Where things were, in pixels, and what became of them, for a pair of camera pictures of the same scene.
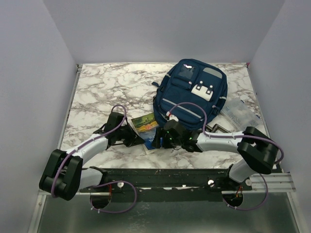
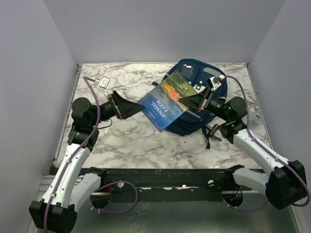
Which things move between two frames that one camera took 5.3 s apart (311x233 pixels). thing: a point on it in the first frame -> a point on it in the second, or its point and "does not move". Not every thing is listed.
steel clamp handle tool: [216, 126] does not move
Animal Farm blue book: [146, 126] -> [161, 104]
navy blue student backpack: [190, 92] does not move
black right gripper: [156, 141] -> [197, 101]
